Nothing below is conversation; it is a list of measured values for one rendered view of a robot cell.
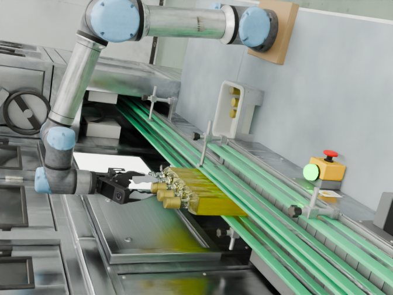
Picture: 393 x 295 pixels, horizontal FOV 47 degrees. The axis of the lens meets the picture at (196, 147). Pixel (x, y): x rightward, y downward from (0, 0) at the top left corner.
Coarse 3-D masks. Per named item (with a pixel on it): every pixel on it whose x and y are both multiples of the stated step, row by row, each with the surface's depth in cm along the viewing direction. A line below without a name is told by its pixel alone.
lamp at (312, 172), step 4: (308, 164) 122; (312, 164) 121; (316, 164) 122; (304, 168) 123; (308, 168) 121; (312, 168) 120; (316, 168) 121; (304, 172) 122; (308, 172) 121; (312, 172) 120; (316, 172) 120; (304, 176) 123; (308, 176) 121; (312, 176) 120; (316, 176) 121
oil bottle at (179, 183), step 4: (176, 180) 144; (180, 180) 144; (184, 180) 145; (188, 180) 146; (192, 180) 146; (196, 180) 147; (200, 180) 148; (204, 180) 149; (208, 180) 150; (176, 184) 143; (180, 184) 142; (184, 184) 142; (188, 184) 142; (192, 184) 143; (196, 184) 144; (200, 184) 144; (204, 184) 145; (208, 184) 146; (212, 184) 146; (176, 188) 142
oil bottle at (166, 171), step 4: (168, 168) 155; (172, 168) 156; (176, 168) 157; (180, 168) 158; (184, 168) 159; (164, 172) 153; (168, 172) 152; (172, 172) 152; (184, 172) 154; (188, 172) 155; (192, 172) 156; (196, 172) 157; (200, 172) 158; (164, 176) 153
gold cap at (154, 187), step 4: (152, 184) 141; (156, 184) 140; (160, 184) 141; (164, 184) 141; (152, 188) 140; (156, 188) 140; (160, 188) 140; (164, 188) 141; (152, 192) 140; (156, 192) 140
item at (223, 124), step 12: (228, 84) 170; (228, 96) 175; (240, 96) 160; (216, 108) 176; (228, 108) 177; (240, 108) 161; (216, 120) 177; (228, 120) 178; (216, 132) 177; (228, 132) 179
